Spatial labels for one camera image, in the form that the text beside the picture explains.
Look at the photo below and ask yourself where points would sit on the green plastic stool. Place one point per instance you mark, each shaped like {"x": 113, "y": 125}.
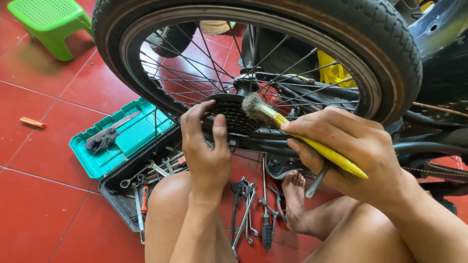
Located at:
{"x": 51, "y": 22}

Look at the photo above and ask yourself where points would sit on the dark round metal-rimmed dish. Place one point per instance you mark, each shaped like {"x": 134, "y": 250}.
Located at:
{"x": 278, "y": 166}

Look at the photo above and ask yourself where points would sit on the person's left leg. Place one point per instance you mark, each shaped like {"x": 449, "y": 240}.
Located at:
{"x": 168, "y": 212}

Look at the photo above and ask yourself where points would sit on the person's left hand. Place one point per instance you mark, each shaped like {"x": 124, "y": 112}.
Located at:
{"x": 204, "y": 160}

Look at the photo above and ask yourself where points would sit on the grey metal rod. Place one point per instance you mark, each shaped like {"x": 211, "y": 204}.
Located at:
{"x": 317, "y": 181}

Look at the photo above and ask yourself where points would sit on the black bicycle cassette sprocket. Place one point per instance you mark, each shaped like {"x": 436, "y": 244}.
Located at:
{"x": 237, "y": 117}

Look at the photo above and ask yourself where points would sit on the black spring pliers tool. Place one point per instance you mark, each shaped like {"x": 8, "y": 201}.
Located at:
{"x": 236, "y": 197}

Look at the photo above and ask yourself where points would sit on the person's right hand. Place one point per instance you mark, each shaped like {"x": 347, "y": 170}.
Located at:
{"x": 358, "y": 146}

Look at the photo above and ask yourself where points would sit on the thin brown rod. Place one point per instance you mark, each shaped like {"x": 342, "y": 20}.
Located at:
{"x": 442, "y": 109}

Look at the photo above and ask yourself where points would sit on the dark blue vehicle body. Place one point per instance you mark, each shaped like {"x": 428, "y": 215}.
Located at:
{"x": 444, "y": 36}

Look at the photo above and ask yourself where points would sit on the black rubber tyre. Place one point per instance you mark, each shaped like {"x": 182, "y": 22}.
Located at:
{"x": 175, "y": 38}

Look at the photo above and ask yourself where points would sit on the small orange stick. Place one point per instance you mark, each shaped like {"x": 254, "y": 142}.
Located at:
{"x": 32, "y": 122}

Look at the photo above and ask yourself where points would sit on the grey work glove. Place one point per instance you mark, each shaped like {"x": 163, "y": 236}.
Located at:
{"x": 100, "y": 140}

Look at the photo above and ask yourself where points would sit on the beige woven hat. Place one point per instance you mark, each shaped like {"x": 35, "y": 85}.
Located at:
{"x": 217, "y": 26}

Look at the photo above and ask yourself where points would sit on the black toolbox with teal lid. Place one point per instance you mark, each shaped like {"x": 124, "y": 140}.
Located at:
{"x": 142, "y": 135}

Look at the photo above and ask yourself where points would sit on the grey flat metal file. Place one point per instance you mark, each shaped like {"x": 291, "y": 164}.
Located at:
{"x": 126, "y": 119}

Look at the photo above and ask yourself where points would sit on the yellow plastic container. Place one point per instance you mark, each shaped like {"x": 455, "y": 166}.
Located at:
{"x": 331, "y": 71}

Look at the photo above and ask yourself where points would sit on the long steel wrench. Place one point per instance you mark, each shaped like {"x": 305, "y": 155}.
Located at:
{"x": 139, "y": 215}

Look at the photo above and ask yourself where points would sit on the person's right leg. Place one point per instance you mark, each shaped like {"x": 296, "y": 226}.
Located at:
{"x": 351, "y": 233}

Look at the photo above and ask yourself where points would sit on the spoked bicycle wheel with tyre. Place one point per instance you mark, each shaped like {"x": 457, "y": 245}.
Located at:
{"x": 384, "y": 44}

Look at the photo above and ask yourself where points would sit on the person's leg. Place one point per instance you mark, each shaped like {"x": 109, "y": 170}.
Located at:
{"x": 168, "y": 212}
{"x": 351, "y": 233}

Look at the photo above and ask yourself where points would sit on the black bicycle frame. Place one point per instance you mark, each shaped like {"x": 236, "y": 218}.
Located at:
{"x": 420, "y": 148}

